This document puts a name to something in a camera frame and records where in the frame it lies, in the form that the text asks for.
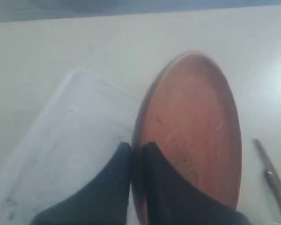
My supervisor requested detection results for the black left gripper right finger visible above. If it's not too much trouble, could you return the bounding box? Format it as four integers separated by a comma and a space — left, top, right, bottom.
142, 142, 250, 225

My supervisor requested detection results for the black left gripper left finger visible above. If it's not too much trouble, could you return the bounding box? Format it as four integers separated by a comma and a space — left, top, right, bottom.
31, 142, 132, 225

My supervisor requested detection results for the white perforated plastic basket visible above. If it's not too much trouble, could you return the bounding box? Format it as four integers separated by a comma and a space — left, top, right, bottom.
0, 69, 141, 225

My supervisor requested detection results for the brown plate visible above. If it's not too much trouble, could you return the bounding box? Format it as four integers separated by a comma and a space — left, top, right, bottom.
132, 51, 242, 225

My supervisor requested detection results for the silver metal knife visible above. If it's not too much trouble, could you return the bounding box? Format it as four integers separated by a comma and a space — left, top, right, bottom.
252, 139, 281, 214

